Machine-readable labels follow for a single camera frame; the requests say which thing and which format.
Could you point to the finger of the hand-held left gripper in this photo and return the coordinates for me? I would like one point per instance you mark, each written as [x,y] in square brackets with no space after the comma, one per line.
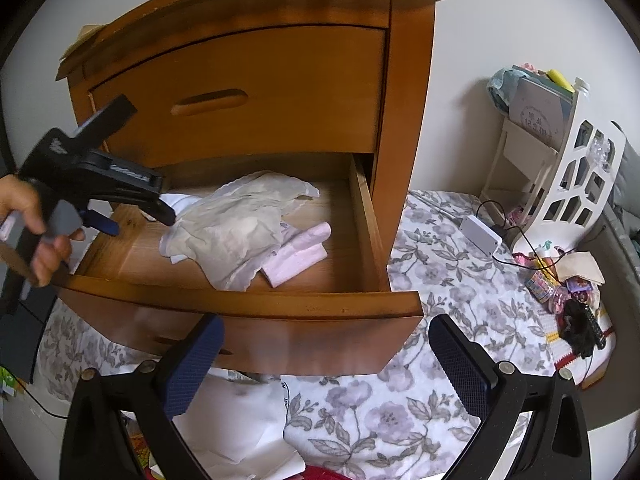
[107,122]
[157,207]

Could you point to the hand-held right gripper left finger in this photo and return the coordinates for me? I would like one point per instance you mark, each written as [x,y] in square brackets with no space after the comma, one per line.
[195,360]

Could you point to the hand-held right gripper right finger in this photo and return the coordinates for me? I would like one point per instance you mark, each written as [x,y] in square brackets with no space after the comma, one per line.
[457,365]

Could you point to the white garment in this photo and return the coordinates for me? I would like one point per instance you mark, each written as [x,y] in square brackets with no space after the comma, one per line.
[235,420]

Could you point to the beige lace-trimmed garment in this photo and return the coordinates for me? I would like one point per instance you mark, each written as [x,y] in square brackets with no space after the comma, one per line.
[235,230]

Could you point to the wooden drawer with clothes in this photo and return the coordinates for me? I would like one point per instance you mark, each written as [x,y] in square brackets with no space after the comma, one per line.
[325,330]

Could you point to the pink sock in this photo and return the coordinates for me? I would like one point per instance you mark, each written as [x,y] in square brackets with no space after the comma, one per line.
[295,262]

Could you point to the person's left hand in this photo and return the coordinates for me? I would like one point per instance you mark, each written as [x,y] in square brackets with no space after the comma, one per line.
[25,210]

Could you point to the floral bed sheet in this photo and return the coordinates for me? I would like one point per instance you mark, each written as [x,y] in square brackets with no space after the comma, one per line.
[425,310]

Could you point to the tan paper sheet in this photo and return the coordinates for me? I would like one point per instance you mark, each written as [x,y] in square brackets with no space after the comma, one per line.
[82,42]

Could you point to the red floral blanket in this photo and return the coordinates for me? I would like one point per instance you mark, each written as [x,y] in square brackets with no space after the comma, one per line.
[142,455]

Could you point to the colourful toy box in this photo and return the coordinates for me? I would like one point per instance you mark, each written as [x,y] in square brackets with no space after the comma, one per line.
[540,285]

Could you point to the white power adapter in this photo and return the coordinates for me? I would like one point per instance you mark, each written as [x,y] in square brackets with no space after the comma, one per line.
[480,234]

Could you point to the beige cloth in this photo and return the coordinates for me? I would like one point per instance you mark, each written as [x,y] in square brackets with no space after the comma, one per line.
[582,267]

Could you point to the black panel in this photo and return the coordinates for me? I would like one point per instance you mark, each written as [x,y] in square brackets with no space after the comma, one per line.
[25,335]

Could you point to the white organizer rack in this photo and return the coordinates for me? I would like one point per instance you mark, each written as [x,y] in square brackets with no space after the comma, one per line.
[555,210]

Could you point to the green packet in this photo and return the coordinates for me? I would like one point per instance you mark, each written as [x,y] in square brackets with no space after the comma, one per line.
[12,380]

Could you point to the plain wooden drawer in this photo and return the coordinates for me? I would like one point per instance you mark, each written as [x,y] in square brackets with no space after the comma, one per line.
[300,90]

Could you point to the grey padded cushion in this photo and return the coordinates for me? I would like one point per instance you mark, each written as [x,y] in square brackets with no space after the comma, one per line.
[620,240]

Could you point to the wooden nightstand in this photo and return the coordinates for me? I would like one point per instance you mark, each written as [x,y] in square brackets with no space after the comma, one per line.
[410,110]

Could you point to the grey printed box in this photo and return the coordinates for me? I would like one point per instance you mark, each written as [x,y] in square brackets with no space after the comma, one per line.
[537,107]

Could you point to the blue plastic bag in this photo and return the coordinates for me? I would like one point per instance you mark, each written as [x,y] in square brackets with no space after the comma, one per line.
[500,87]

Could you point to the yellow toy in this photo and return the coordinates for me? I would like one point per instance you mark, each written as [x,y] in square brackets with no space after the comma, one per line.
[561,79]

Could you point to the white bottle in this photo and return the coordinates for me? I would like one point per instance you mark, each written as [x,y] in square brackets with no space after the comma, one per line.
[583,86]

